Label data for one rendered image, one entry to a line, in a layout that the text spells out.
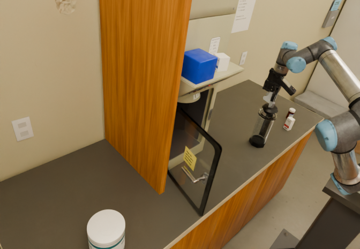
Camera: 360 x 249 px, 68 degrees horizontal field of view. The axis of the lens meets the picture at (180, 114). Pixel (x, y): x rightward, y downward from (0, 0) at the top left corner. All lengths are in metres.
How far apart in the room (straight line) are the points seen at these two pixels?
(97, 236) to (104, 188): 0.35
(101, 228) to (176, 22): 0.73
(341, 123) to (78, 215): 1.10
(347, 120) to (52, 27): 1.18
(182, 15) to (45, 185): 0.97
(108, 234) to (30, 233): 0.36
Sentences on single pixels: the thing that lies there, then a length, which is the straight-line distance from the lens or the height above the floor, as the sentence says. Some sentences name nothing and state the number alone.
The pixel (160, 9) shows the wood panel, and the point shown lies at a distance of 0.91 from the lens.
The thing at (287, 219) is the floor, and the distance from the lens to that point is 2.70.
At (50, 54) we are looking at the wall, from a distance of 1.25.
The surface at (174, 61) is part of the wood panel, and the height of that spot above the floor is 1.61.
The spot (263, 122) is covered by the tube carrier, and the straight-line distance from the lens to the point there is 1.60.
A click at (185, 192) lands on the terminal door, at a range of 1.24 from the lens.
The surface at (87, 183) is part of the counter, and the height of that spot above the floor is 0.94.
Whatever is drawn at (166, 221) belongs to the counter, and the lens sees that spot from 1.24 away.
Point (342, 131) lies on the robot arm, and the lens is 1.15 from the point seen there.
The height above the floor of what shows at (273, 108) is 1.21.
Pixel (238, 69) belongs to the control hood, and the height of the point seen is 1.51.
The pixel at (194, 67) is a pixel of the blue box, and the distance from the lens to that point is 0.97.
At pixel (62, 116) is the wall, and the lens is 1.41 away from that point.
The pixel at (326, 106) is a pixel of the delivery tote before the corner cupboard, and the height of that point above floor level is 0.33.
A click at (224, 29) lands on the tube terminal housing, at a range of 1.18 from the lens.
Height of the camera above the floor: 1.97
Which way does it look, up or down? 35 degrees down
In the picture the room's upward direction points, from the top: 9 degrees clockwise
